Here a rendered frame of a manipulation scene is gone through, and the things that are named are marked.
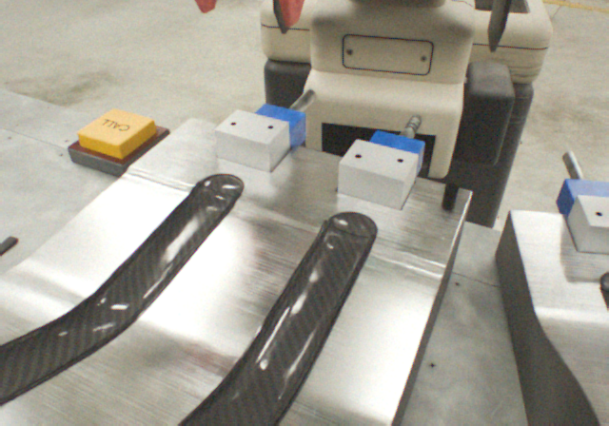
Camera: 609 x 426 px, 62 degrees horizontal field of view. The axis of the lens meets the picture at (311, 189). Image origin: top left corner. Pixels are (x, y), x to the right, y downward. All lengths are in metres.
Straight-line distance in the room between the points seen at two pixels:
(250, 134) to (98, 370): 0.20
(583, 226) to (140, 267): 0.32
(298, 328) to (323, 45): 0.49
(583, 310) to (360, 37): 0.46
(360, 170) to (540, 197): 1.60
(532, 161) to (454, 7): 1.43
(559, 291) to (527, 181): 1.61
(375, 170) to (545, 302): 0.15
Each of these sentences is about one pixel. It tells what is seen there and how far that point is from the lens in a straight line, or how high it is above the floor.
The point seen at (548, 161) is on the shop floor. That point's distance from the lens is 2.15.
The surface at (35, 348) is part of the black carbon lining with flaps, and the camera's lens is 0.33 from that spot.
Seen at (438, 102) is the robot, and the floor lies 0.80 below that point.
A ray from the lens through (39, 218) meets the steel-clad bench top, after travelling 0.57.
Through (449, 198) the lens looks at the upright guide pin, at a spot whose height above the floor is 0.90.
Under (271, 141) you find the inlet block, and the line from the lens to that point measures 0.40.
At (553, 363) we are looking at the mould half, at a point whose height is 0.86.
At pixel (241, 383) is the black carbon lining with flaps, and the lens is 0.30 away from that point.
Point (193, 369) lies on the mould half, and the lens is 0.30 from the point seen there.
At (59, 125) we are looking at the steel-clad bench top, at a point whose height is 0.80.
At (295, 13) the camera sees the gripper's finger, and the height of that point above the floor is 1.01.
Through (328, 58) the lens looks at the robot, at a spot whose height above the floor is 0.83.
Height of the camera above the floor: 1.14
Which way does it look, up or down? 39 degrees down
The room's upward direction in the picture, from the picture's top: straight up
